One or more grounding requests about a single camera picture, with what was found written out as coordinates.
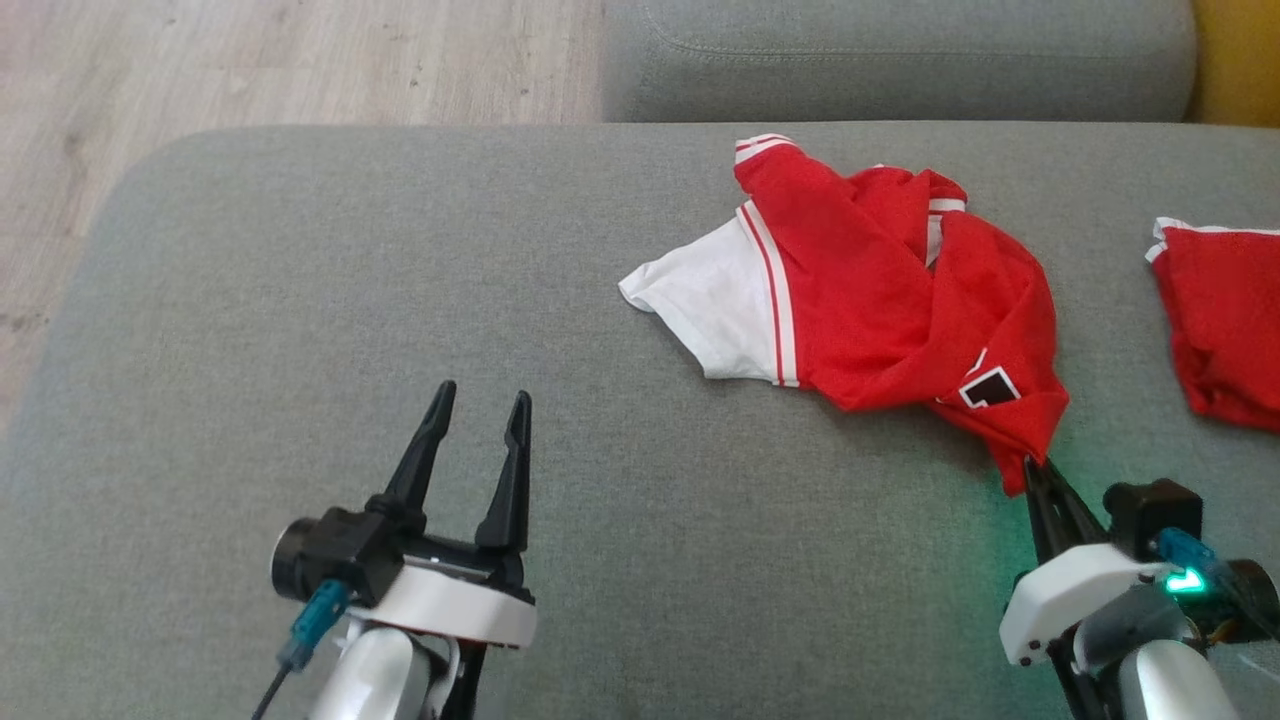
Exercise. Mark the grey sofa cushion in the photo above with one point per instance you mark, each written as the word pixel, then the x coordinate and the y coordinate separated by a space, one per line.
pixel 900 60

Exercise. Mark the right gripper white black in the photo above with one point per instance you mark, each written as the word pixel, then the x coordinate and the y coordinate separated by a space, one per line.
pixel 1070 595

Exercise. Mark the red shorts white stripe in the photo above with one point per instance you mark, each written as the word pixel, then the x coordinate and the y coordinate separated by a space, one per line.
pixel 1225 320

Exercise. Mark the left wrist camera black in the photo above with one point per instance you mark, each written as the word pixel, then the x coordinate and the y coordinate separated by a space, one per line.
pixel 335 550

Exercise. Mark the red jersey shirt black print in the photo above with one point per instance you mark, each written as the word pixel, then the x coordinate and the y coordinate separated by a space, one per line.
pixel 860 290

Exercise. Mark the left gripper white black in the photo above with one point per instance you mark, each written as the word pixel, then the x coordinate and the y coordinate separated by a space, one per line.
pixel 460 605

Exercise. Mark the mustard yellow panel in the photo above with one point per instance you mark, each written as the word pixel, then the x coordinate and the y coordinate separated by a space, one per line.
pixel 1240 60

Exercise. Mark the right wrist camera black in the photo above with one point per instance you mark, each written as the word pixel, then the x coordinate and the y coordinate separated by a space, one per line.
pixel 1150 510

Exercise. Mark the grey sofa seat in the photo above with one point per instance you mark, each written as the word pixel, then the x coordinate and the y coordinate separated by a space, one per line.
pixel 500 350

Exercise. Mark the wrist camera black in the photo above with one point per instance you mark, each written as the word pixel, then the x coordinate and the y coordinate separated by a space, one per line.
pixel 335 550
pixel 1150 510

